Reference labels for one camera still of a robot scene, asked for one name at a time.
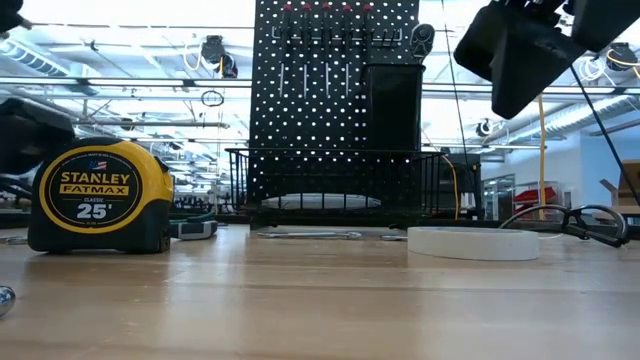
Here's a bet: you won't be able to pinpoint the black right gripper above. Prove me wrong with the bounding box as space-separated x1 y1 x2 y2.
452 0 640 120

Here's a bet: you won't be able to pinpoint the silver black-handled ratchet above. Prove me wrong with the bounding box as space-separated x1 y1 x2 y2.
409 22 437 65

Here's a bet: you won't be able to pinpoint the grey metal utility knife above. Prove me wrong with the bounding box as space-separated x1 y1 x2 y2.
260 192 383 211

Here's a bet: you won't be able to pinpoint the yellow black Stanley tape measure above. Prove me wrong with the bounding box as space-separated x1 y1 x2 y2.
26 136 175 255

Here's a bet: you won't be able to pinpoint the black plastic pegboard bin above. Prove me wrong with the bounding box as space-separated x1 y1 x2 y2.
360 62 427 152

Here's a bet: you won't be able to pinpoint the black clear safety glasses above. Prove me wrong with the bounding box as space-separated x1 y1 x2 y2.
498 203 631 250

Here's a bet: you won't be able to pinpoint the brown cardboard box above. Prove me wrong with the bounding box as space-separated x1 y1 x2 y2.
598 159 640 216

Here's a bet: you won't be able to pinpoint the white masking tape roll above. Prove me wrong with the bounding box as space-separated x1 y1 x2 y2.
406 226 541 262

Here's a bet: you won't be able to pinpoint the black metal pegboard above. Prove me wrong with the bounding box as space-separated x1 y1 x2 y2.
248 0 421 201

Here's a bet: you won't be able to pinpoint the white hanging coiled cable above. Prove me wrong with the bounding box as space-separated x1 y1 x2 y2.
578 53 607 84

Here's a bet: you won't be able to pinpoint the yellow hanging cable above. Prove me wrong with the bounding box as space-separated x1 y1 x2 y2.
536 94 548 222

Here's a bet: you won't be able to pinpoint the metal wire screwdriver holder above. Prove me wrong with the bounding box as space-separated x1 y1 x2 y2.
271 25 404 50

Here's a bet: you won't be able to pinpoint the yellow extension cord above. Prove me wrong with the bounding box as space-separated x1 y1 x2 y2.
440 153 461 222

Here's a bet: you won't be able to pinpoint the black wire basket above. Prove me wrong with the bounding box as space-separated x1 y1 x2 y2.
224 147 449 229

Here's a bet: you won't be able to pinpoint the black hanging cable loop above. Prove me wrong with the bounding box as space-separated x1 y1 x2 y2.
200 89 225 108

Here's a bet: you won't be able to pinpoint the black grey handled pliers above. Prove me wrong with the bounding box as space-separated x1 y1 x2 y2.
168 219 220 242

